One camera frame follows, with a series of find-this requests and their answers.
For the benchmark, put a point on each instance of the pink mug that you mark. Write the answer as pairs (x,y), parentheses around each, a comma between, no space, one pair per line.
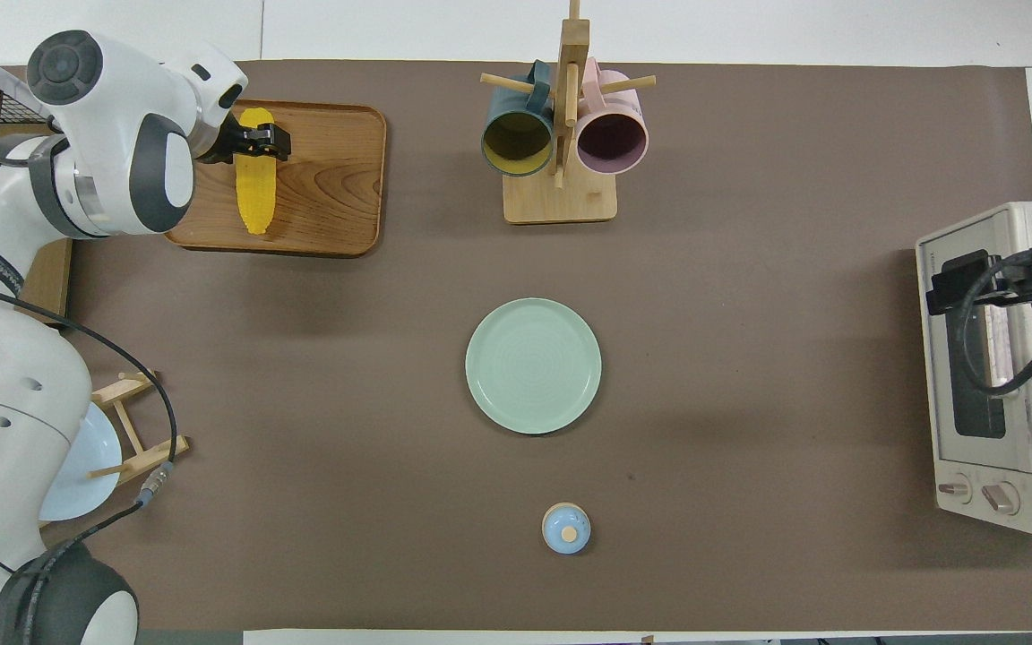
(613,143)

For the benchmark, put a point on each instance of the wooden mug rack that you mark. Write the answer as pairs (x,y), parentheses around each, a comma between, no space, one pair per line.
(561,202)

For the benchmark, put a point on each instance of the wooden plate rack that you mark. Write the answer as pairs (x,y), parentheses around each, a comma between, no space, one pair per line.
(126,421)

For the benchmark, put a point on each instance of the yellow corn cob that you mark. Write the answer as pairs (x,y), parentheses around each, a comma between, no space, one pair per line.
(256,197)

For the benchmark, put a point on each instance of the pale green plate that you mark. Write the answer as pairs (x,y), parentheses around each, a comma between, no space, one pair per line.
(534,367)

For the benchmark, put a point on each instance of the white oven knob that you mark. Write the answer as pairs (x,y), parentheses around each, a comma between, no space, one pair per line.
(1001,497)
(955,488)

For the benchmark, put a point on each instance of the brown table mat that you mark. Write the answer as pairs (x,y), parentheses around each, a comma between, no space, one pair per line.
(749,269)

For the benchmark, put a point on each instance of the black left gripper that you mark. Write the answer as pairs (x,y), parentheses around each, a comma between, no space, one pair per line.
(220,141)

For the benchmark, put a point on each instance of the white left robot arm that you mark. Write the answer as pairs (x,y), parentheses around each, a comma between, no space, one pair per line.
(5,403)

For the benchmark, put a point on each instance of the light blue plate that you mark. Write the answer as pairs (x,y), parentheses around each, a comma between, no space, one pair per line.
(86,488)

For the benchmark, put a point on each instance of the dark blue mug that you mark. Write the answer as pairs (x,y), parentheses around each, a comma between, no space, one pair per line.
(516,145)

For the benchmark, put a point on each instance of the blue bell with wooden knob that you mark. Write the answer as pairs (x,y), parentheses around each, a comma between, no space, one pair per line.
(566,530)

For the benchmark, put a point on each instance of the oven door with glass window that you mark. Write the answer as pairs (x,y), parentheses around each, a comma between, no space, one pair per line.
(1022,385)

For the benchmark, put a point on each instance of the wooden tray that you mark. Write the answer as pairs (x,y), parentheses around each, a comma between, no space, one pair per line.
(337,179)

